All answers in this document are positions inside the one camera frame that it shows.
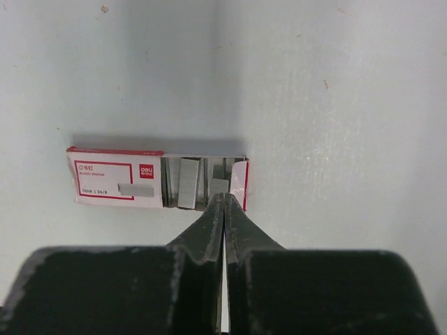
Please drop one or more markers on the long grey staple strip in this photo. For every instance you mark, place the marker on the long grey staple strip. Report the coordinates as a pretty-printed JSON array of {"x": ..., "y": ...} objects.
[{"x": 188, "y": 182}]

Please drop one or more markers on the red white staple box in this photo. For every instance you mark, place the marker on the red white staple box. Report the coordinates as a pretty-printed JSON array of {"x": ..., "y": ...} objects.
[{"x": 148, "y": 179}]

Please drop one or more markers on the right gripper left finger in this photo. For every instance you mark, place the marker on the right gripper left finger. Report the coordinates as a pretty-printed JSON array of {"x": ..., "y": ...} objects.
[{"x": 170, "y": 289}]

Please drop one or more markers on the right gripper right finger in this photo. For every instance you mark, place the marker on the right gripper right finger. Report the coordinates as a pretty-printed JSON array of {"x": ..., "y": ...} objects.
[{"x": 273, "y": 290}]

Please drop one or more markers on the short grey staple strip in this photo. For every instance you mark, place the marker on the short grey staple strip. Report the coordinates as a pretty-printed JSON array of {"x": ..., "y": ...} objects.
[{"x": 218, "y": 186}]

